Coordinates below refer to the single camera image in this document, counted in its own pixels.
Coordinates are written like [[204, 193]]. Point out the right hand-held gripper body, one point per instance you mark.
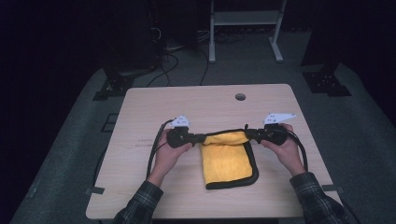
[[275, 132]]

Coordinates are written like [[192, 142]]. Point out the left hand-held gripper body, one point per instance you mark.
[[179, 135]]

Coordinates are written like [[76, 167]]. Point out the yellow towel with black trim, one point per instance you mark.
[[225, 160]]

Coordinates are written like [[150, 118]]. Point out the person's right hand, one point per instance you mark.
[[288, 154]]

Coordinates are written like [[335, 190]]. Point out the person's left hand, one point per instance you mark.
[[166, 158]]

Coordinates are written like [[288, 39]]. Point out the black stand base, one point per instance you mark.
[[327, 82], [113, 87]]

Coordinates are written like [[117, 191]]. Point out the grey tape strip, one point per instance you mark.
[[333, 188], [95, 190]]

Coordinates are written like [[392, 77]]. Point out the white metal stand frame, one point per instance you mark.
[[246, 18]]

